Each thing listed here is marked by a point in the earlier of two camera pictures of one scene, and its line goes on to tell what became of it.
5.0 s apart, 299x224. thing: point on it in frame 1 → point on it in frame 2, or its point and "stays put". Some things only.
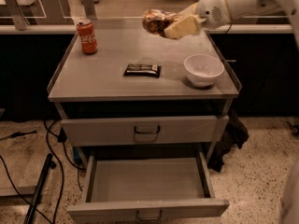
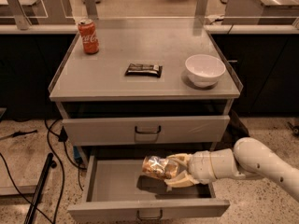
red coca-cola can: x=89 y=38 stays put
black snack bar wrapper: x=143 y=69 stays put
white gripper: x=211 y=10 → x=200 y=167
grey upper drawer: x=168 y=131 stays put
